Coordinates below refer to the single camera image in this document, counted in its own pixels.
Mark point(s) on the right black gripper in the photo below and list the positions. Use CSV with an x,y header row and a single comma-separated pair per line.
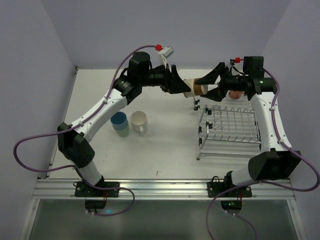
x,y
222,81

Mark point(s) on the blue plastic cup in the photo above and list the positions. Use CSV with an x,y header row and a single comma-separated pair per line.
x,y
119,121

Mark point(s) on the metal dish rack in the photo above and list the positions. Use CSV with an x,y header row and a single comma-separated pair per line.
x,y
226,128

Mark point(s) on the pink mug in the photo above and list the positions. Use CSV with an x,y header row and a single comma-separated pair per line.
x,y
235,95

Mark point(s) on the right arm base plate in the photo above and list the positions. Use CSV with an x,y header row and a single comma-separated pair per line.
x,y
221,186

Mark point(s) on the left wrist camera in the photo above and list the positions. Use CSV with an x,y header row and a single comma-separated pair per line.
x,y
164,54

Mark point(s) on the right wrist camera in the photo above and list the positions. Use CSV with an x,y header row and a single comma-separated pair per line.
x,y
235,61

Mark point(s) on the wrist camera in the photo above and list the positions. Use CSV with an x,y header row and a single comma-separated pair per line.
x,y
164,54
235,61

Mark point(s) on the aluminium mounting rail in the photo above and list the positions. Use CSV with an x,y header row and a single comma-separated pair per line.
x,y
158,189

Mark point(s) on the beige brown cup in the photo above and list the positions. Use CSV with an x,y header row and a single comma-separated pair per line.
x,y
195,89

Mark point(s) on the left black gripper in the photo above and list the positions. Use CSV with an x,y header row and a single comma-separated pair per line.
x,y
169,79

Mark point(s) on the white ceramic mug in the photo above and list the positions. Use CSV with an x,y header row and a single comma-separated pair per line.
x,y
139,121

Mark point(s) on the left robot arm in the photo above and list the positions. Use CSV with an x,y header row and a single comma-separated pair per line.
x,y
74,139

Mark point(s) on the green plastic cup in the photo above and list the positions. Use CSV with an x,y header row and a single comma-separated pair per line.
x,y
123,132

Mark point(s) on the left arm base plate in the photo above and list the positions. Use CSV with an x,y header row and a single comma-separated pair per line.
x,y
110,190

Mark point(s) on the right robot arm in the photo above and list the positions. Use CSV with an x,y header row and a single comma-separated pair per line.
x,y
277,160

